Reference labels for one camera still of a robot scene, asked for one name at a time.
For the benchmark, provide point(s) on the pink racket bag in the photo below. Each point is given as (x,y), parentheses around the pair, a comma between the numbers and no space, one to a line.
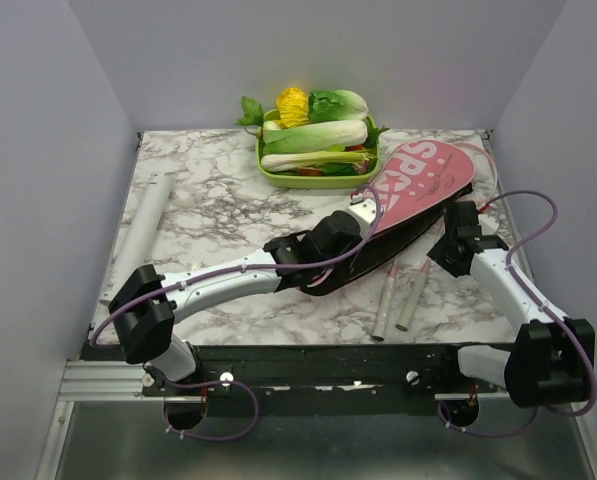
(416,184)

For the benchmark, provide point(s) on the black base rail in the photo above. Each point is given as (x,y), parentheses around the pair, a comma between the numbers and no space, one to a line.
(324,381)

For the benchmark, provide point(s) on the white green napa cabbage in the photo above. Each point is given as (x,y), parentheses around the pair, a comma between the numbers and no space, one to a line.
(314,137)

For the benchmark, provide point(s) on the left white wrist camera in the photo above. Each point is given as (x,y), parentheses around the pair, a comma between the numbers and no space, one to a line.
(366,213)

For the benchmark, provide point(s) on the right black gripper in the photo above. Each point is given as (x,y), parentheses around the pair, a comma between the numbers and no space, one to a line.
(460,214)

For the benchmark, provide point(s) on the white shuttlecock tube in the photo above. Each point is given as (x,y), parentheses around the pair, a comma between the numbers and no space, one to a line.
(140,234)

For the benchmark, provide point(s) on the dark green lettuce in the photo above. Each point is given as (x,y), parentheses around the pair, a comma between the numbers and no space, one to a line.
(336,105)

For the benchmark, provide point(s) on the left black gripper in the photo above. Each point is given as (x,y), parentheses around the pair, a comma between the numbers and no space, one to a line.
(350,226)

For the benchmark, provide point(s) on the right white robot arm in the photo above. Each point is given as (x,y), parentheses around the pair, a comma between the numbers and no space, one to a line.
(551,359)

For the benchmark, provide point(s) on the white green celery stalk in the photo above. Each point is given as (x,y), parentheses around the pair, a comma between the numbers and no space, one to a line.
(274,163)

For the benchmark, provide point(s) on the yellow leafy vegetable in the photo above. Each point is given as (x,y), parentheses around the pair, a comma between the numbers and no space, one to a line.
(293,107)

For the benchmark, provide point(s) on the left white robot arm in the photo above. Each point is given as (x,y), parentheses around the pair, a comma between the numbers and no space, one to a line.
(148,305)

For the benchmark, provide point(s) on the green vegetable basket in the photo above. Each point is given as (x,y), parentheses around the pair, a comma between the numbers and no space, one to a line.
(332,176)

